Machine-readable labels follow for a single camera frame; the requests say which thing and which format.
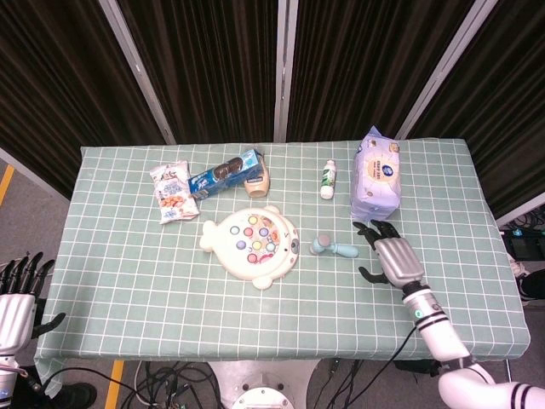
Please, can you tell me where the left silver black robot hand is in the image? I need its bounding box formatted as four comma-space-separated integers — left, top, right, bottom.
0, 251, 67, 355

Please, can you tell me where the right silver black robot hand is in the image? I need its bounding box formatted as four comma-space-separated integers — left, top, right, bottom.
352, 219, 427, 294

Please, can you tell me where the blue toy hammer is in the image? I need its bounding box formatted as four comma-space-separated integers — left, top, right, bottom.
309, 233, 360, 260

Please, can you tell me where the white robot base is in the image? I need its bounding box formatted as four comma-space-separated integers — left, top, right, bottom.
207, 360, 325, 409

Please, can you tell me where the white whack-a-mole toy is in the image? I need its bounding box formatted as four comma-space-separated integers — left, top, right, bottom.
199, 204, 301, 292

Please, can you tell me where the purple wet wipes pack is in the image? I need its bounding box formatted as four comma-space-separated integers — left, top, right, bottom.
349, 125, 404, 220

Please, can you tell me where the white green milk bottle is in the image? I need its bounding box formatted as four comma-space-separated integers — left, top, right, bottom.
319, 158, 338, 200

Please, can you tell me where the black electronics box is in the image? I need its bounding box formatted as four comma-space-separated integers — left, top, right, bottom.
498, 227, 545, 262

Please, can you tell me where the green checkered tablecloth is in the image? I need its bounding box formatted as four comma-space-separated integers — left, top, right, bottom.
33, 137, 531, 398

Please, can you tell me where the beige plastic container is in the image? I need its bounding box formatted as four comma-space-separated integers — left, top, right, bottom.
243, 154, 271, 199

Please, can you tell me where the dark pleated curtain panel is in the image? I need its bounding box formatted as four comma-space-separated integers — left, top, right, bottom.
0, 0, 168, 202
285, 0, 479, 142
407, 0, 545, 219
115, 0, 283, 145

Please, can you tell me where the blue cookie box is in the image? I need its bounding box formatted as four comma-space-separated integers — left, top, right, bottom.
187, 147, 266, 201

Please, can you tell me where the white snack bag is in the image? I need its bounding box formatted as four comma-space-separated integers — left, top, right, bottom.
149, 159, 201, 225

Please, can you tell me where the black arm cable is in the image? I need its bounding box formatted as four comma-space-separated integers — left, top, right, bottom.
384, 322, 427, 378

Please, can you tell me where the aluminium frame rail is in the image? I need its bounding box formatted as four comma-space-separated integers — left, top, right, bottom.
495, 203, 545, 228

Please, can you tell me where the black floor cable bundle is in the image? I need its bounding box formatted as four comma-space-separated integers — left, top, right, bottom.
121, 360, 225, 409

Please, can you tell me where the aluminium frame post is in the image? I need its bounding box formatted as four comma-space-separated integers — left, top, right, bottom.
272, 0, 298, 143
395, 0, 500, 141
99, 0, 177, 145

